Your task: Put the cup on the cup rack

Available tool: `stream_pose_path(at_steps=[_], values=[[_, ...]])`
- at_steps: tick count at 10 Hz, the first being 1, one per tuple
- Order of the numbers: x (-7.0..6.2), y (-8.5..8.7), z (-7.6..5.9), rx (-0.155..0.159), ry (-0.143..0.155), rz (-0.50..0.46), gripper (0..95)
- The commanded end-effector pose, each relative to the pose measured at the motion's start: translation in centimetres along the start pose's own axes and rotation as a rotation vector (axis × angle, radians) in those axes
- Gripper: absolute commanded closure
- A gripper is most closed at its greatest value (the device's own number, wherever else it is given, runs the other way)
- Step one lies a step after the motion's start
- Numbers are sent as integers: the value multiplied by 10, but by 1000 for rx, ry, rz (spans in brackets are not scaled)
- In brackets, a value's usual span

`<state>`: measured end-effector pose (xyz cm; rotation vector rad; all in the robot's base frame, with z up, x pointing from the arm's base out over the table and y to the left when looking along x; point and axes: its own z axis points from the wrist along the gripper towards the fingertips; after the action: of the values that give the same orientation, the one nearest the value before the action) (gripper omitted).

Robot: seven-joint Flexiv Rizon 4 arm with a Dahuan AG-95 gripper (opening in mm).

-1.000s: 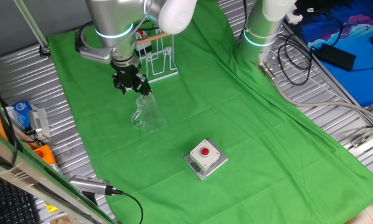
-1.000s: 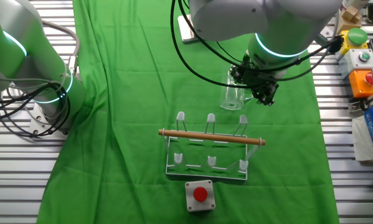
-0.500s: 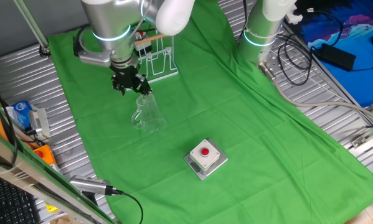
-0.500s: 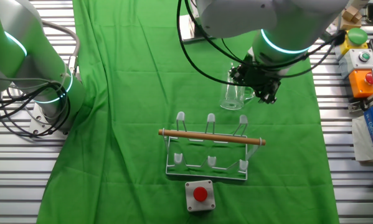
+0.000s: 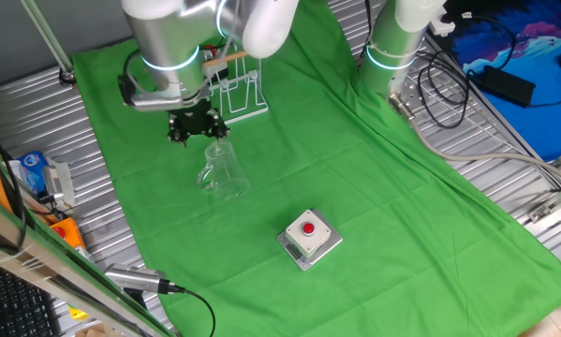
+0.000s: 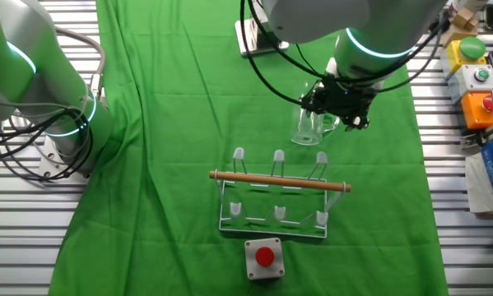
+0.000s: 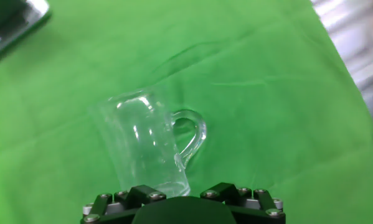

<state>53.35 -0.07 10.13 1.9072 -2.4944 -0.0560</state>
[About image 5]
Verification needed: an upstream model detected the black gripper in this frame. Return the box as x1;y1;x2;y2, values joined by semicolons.
166;97;231;150

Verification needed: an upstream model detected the clear glass cup with handle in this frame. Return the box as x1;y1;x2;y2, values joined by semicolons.
195;139;252;201

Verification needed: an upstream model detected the clear acrylic drying rack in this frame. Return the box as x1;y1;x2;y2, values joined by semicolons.
202;44;270;126

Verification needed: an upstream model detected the grey red-button box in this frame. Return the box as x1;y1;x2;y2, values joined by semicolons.
200;44;232;81

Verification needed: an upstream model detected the red-button box on plate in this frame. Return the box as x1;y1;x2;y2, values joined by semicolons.
284;209;332;259

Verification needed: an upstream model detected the grey finned metal device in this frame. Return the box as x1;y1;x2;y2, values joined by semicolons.
42;161;77;208

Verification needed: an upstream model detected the orange box red button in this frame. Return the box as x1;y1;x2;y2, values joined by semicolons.
49;217;88;250

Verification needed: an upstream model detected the green cloth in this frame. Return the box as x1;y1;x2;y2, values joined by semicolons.
71;0;561;337

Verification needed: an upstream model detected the blue tissue pack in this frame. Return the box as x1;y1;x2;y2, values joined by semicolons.
7;150;52;196

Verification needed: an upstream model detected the diagonal aluminium strut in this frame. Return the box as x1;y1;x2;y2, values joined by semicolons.
20;0;78;88

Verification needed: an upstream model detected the black keyboard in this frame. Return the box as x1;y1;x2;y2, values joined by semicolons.
0;261;62;337

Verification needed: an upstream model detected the black power adapter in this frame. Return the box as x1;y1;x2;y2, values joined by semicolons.
468;64;538;109

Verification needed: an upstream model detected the blue painted mat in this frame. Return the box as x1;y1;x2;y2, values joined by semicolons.
441;0;561;163

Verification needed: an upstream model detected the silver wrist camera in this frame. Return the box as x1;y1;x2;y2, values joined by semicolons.
129;88;204;112

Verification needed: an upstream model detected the black camera plug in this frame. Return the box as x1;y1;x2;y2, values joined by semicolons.
117;73;139;108

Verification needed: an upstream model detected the black camera cable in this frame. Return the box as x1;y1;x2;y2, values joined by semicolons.
160;279;217;337

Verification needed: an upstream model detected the silver camera on stand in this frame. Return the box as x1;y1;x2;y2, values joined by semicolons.
103;262;169;296

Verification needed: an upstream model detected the aluminium frame beam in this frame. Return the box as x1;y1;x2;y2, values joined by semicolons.
0;186;176;337

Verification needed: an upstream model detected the black looped floor cable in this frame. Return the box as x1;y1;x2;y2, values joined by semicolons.
416;49;473;131

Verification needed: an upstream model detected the grey corrugated hose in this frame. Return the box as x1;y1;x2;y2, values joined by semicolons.
388;92;561;188

